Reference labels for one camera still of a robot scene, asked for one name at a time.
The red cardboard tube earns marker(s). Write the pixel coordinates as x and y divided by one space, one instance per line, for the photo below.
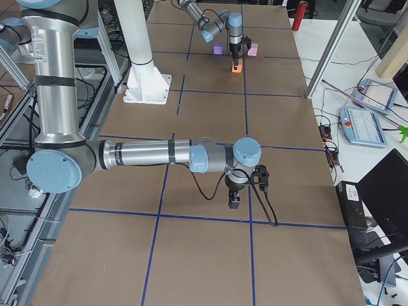
300 12

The grabber stick with green tip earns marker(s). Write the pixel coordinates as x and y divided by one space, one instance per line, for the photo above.
401 128

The purple foam block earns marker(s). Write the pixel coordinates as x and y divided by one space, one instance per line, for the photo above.
218 48

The pink foam block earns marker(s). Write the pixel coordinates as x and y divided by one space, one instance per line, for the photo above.
253 50

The aluminium side frame rail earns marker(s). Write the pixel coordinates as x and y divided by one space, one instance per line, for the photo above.
30 218

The near blue teach pendant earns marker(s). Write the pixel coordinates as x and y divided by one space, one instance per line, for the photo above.
362 127

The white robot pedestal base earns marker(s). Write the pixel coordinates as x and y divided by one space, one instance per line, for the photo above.
145 84

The aluminium frame post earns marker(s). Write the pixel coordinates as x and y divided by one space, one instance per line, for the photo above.
345 18

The blue teach pendant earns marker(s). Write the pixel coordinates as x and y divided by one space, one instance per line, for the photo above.
376 94
362 127

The black monitor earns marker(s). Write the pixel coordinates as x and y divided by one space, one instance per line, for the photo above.
383 190

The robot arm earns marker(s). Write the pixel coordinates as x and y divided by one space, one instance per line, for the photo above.
63 156
225 21

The far blue teach pendant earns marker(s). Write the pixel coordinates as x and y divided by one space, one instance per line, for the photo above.
376 94

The orange foam block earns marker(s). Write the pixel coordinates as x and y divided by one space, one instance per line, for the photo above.
237 68

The black box with label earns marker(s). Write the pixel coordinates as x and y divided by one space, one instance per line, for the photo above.
351 206

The brown paper table cover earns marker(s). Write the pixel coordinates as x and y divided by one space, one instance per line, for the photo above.
156 236

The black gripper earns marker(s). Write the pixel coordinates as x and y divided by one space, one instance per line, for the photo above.
233 187
234 51

